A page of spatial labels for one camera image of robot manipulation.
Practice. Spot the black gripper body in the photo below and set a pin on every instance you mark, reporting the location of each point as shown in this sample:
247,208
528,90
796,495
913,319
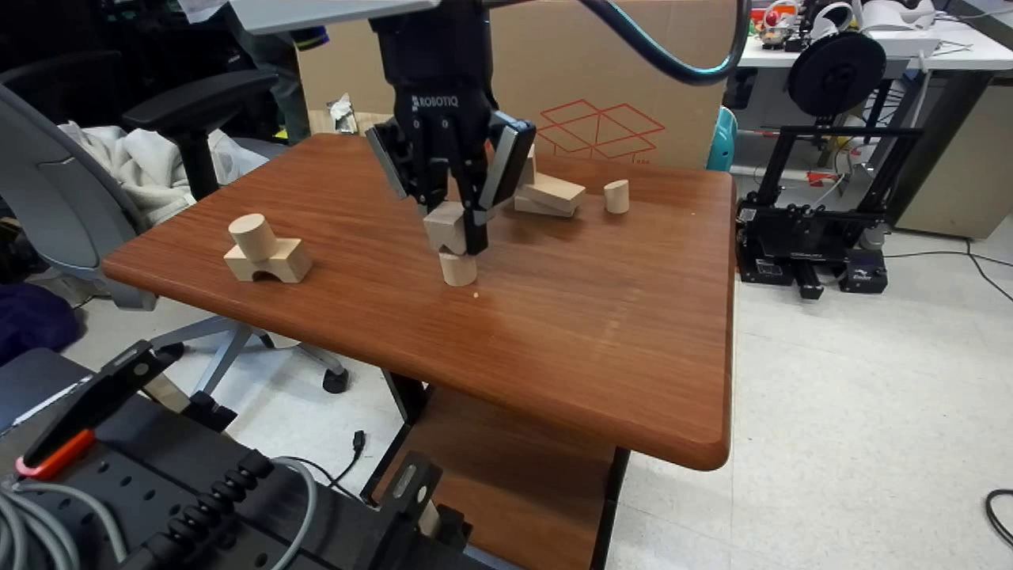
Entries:
438,74

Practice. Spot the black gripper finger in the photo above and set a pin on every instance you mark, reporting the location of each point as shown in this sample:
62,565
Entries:
475,199
401,159

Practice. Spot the wooden cube block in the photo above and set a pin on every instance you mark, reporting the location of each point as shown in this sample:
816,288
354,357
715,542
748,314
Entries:
445,225

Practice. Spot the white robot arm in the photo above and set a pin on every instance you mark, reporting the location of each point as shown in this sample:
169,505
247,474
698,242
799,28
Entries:
319,15

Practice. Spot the flat wooden rectangular block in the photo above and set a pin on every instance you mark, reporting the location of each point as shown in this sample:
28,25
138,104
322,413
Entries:
543,208

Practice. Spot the small wooden block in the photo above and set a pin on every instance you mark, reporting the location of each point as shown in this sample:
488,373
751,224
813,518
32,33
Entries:
456,271

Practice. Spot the short wooden cylinder block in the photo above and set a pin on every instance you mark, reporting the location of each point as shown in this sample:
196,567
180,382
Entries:
619,196

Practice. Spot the wooden arch block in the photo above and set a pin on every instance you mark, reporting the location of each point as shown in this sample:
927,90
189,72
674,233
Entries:
270,259

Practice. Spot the wooden blocks right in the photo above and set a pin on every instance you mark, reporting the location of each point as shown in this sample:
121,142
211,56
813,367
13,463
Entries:
559,190

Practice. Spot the cardboard box with red print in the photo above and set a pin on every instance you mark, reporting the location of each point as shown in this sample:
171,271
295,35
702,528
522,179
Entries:
611,82

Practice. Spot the black office chair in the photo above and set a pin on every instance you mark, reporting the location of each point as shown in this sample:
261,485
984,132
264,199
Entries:
192,99

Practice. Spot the white crumpled cloth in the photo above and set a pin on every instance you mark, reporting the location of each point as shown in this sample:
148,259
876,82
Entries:
148,170

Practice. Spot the teal round object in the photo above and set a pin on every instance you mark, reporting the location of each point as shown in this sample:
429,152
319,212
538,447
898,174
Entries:
723,138

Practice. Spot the black 3D printer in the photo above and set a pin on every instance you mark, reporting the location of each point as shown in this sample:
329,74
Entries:
801,233

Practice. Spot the grey office chair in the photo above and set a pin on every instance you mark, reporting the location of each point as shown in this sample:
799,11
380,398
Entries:
53,199

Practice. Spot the black filament spool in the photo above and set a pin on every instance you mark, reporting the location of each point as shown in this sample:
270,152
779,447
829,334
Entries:
838,74

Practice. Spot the black ridged strip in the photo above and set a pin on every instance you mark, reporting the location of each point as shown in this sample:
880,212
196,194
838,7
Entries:
208,508

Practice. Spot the dark blue cloth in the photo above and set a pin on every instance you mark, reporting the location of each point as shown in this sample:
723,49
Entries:
32,322

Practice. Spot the black perforated breadboard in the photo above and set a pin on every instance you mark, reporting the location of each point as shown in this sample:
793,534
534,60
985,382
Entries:
138,495

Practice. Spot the black table leg frame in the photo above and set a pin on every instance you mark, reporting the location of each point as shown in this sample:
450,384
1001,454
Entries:
607,518

